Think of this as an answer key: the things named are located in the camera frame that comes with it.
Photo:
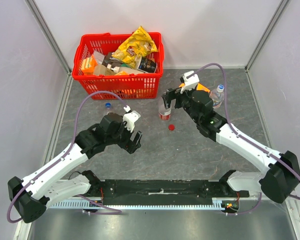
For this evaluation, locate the clear bottle blue label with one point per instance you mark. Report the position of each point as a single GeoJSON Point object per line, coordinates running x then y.
{"type": "Point", "coordinates": [108, 108]}

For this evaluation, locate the clear bottle red label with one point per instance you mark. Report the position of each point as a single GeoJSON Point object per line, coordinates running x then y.
{"type": "Point", "coordinates": [163, 112]}

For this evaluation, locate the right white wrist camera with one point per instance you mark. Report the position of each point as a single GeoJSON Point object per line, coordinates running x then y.
{"type": "Point", "coordinates": [190, 80]}

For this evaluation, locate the white slotted cable duct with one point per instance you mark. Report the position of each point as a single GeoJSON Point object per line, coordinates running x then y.
{"type": "Point", "coordinates": [79, 203]}

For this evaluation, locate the orange cardboard box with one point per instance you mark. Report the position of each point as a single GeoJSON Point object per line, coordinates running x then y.
{"type": "Point", "coordinates": [201, 87]}

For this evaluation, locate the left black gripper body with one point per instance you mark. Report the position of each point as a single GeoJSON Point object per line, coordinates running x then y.
{"type": "Point", "coordinates": [126, 143]}

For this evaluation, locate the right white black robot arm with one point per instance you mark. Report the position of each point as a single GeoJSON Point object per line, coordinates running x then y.
{"type": "Point", "coordinates": [278, 173]}

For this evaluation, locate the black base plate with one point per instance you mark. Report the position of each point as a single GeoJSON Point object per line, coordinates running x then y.
{"type": "Point", "coordinates": [161, 192]}

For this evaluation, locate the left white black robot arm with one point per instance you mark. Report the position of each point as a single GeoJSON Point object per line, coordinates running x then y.
{"type": "Point", "coordinates": [32, 195]}

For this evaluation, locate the beige pump bottle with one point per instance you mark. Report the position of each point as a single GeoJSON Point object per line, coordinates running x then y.
{"type": "Point", "coordinates": [115, 71]}

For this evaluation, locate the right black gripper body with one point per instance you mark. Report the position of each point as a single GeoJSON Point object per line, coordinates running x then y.
{"type": "Point", "coordinates": [173, 97]}

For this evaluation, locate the brown snack packet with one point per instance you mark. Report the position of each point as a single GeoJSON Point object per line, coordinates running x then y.
{"type": "Point", "coordinates": [110, 60]}

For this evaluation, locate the small bottle white cap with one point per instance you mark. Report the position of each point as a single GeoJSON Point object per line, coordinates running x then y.
{"type": "Point", "coordinates": [217, 95]}

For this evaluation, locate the orange yellow sponge pack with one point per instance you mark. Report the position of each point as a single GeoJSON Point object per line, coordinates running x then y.
{"type": "Point", "coordinates": [88, 65]}

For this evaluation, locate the red bottle cap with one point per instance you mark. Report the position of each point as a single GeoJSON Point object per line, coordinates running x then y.
{"type": "Point", "coordinates": [171, 127]}

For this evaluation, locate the black instant noodle cup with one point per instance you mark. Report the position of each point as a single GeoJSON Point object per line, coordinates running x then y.
{"type": "Point", "coordinates": [146, 65]}

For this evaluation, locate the yellow chips bag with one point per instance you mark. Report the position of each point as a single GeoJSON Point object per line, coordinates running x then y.
{"type": "Point", "coordinates": [139, 44]}

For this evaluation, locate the clear plastic packet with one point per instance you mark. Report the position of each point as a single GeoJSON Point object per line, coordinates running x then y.
{"type": "Point", "coordinates": [99, 57]}

